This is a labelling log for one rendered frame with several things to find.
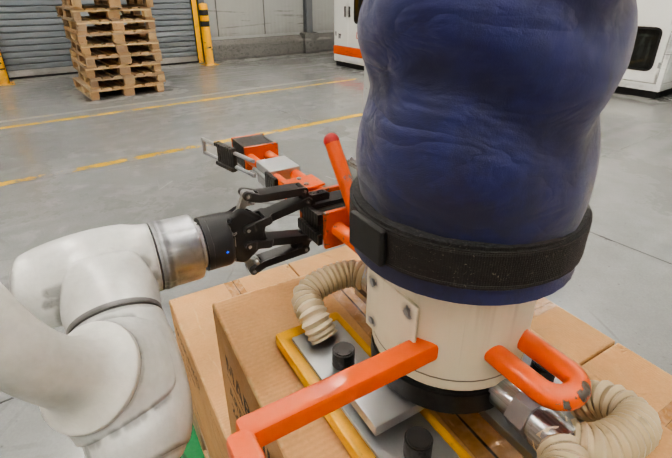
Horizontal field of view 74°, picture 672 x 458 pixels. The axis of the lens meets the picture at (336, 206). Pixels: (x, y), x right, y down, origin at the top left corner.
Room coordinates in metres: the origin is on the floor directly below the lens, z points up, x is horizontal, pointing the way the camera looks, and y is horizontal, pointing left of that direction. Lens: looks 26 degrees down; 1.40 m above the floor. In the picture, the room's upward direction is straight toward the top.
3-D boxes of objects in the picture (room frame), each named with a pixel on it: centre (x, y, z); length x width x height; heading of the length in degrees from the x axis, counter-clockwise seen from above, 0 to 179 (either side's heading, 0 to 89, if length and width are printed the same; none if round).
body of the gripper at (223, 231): (0.55, 0.15, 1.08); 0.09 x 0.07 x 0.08; 121
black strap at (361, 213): (0.40, -0.12, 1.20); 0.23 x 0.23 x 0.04
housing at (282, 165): (0.80, 0.11, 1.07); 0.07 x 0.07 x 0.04; 31
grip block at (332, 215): (0.62, 0.00, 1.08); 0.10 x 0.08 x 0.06; 121
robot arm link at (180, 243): (0.51, 0.21, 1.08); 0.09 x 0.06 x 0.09; 31
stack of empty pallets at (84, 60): (7.00, 3.32, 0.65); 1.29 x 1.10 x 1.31; 36
